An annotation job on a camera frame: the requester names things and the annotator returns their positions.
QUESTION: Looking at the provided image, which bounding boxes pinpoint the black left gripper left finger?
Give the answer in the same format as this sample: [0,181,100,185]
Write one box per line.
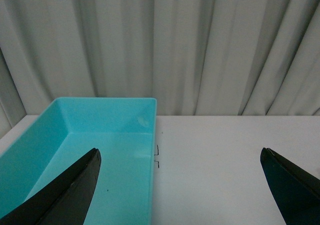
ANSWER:
[0,148,102,225]

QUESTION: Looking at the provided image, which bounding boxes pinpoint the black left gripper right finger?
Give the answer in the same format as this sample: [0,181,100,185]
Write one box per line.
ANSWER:
[260,148,320,225]

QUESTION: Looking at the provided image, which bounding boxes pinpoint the turquoise plastic storage bin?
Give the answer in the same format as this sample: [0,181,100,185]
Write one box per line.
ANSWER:
[0,97,157,225]

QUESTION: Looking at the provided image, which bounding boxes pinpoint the white pleated curtain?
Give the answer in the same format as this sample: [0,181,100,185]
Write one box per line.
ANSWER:
[0,0,320,135]

